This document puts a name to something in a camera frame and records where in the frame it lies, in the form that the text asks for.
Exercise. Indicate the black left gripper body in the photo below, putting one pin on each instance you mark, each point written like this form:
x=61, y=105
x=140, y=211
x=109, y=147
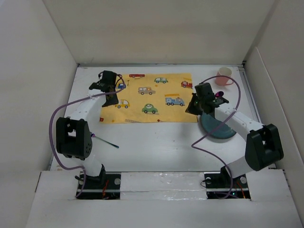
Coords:
x=111, y=100

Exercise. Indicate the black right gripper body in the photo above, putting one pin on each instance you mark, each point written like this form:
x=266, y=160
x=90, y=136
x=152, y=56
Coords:
x=195, y=106

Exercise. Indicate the yellow car-print cloth placemat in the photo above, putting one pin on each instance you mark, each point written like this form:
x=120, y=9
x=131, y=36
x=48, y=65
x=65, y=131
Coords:
x=151, y=98

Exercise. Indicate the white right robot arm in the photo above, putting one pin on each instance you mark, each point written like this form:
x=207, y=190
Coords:
x=221, y=120

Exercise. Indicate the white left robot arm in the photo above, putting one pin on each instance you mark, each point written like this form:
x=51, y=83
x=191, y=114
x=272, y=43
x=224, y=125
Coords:
x=73, y=134

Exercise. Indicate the purple metallic spoon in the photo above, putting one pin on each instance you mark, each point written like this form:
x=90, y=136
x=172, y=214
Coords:
x=219, y=94

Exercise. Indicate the teal ceramic plate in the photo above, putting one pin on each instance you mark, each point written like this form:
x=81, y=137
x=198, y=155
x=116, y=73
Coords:
x=211, y=127

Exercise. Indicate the pink ceramic mug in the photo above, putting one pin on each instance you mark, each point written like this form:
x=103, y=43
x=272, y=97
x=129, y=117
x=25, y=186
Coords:
x=224, y=77

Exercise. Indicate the iridescent purple fork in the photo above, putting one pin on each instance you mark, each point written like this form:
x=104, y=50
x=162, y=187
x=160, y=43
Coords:
x=107, y=142

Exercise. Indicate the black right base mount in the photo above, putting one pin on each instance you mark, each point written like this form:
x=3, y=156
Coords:
x=216, y=187

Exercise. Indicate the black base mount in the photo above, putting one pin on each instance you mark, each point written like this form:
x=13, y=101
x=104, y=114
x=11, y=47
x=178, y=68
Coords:
x=216, y=187
x=108, y=189

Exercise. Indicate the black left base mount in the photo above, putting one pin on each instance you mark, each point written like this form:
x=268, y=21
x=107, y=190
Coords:
x=108, y=189

